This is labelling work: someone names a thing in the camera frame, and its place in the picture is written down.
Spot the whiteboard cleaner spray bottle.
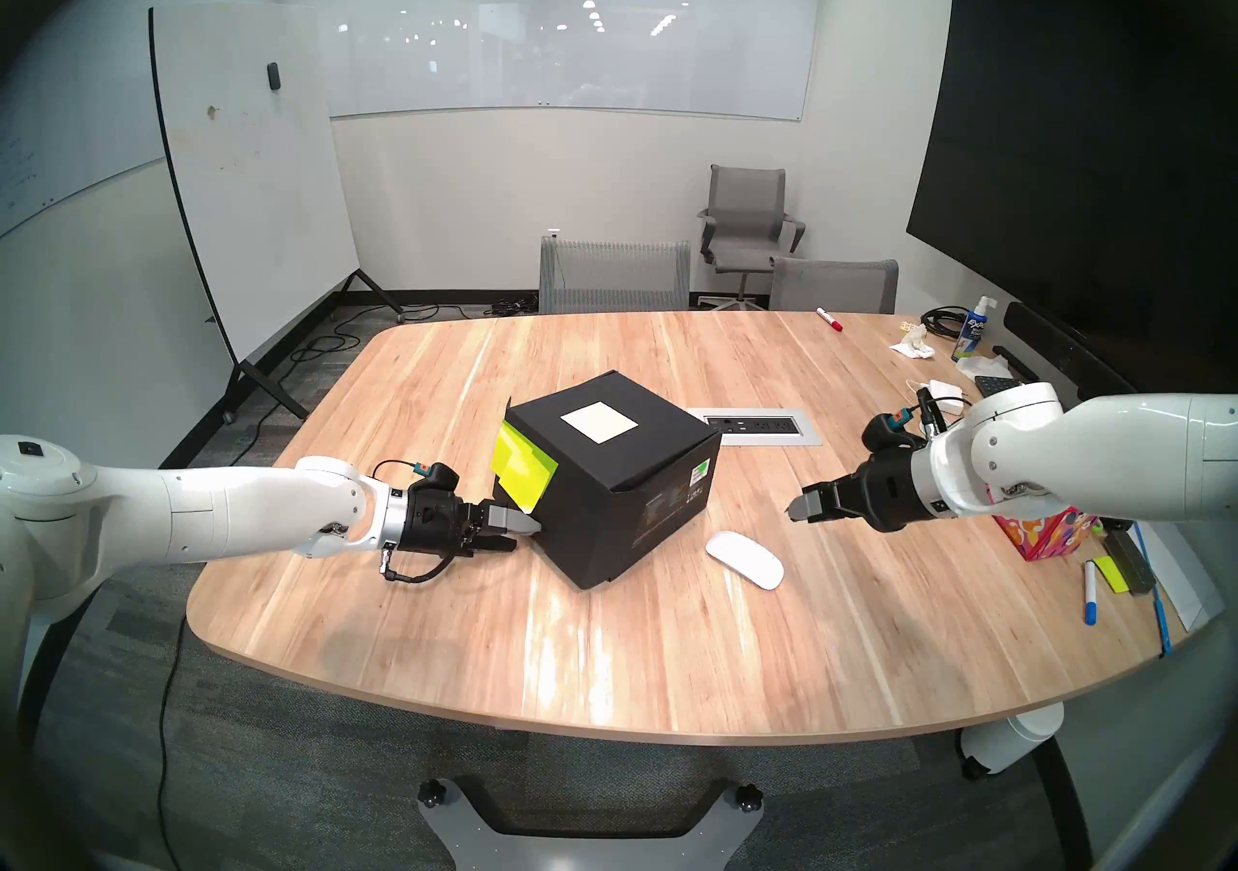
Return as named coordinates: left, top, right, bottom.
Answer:
left=951, top=295, right=997, bottom=362

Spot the yellow sticky note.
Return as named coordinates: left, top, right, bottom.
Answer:
left=505, top=443, right=560, bottom=512

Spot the silver table outlet panel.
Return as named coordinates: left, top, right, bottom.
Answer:
left=689, top=408, right=823, bottom=447

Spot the grey mesh chair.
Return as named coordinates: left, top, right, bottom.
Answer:
left=538, top=236, right=693, bottom=315

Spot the grey office chair with armrests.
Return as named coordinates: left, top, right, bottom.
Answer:
left=696, top=165, right=807, bottom=311

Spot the green sticky note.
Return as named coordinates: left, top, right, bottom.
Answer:
left=490, top=421, right=531, bottom=483

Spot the white paper sheet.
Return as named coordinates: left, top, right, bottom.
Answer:
left=1136, top=521, right=1224, bottom=633

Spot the black video bar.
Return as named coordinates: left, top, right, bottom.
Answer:
left=1004, top=301, right=1137, bottom=396

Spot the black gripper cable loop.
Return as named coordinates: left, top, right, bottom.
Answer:
left=380, top=545, right=456, bottom=586

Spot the grey robot base frame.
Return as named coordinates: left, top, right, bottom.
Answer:
left=418, top=777, right=765, bottom=871

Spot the wall glass whiteboard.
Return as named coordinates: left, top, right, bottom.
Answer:
left=0, top=0, right=165, bottom=236
left=280, top=0, right=828, bottom=122

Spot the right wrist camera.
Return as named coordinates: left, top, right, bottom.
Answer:
left=863, top=398, right=931, bottom=454

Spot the large black wall screen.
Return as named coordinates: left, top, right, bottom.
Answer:
left=906, top=0, right=1238, bottom=379

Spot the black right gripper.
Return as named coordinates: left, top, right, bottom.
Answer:
left=785, top=448, right=937, bottom=533

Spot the grey fabric chair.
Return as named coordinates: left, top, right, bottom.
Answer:
left=769, top=258, right=900, bottom=315

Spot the blue pen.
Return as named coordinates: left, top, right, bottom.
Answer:
left=1134, top=523, right=1173, bottom=655

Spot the colourful tissue box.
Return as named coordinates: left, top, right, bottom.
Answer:
left=994, top=487, right=1099, bottom=561

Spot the rolling whiteboard with stand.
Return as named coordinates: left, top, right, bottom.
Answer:
left=148, top=4, right=405, bottom=425

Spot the black whiteboard eraser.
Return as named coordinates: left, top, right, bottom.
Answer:
left=1103, top=521, right=1157, bottom=594

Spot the white computer mouse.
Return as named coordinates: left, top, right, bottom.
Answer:
left=705, top=531, right=785, bottom=591

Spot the square paper sticker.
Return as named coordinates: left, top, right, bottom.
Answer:
left=561, top=402, right=639, bottom=444

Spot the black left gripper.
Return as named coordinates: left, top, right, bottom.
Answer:
left=401, top=489, right=542, bottom=557

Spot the black cardboard box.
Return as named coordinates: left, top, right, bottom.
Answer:
left=491, top=370, right=722, bottom=591

